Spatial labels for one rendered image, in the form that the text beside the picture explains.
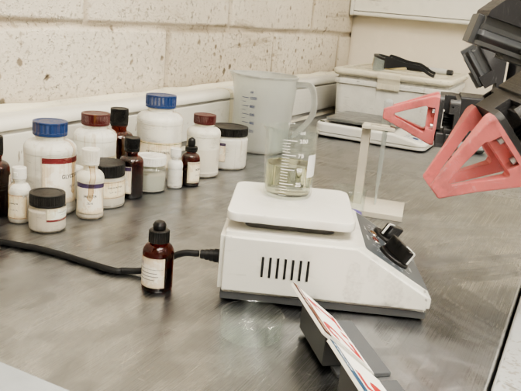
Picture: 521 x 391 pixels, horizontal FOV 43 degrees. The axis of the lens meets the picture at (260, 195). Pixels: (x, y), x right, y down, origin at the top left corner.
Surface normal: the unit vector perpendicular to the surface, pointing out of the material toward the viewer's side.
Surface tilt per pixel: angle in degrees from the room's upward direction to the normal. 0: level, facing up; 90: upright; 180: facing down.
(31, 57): 90
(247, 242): 90
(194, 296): 0
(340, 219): 0
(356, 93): 93
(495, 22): 90
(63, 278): 0
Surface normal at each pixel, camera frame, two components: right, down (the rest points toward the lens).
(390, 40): -0.45, 0.20
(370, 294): -0.06, 0.26
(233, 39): 0.89, 0.20
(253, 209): 0.09, -0.96
